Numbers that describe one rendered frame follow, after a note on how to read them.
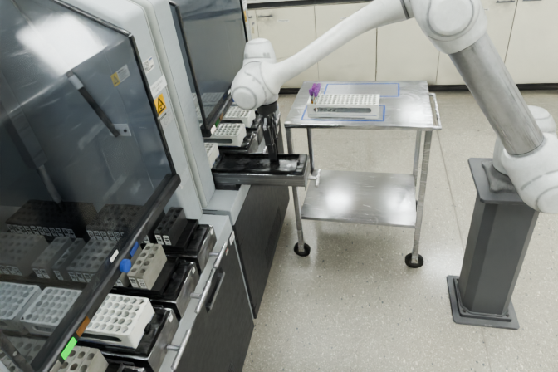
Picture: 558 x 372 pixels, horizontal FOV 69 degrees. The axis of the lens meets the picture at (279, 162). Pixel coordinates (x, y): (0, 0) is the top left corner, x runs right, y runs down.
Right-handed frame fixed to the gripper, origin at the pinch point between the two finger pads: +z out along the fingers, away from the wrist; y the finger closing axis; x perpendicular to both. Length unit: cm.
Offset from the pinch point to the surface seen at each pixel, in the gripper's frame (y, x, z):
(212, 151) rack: 5.1, -21.8, -2.0
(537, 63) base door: -224, 165, 60
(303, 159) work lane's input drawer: 2.4, 11.8, 2.5
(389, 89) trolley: -56, 43, 2
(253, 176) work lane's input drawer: 11.3, -5.3, 4.4
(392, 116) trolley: -30, 44, 2
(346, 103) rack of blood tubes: -30.5, 25.4, -3.5
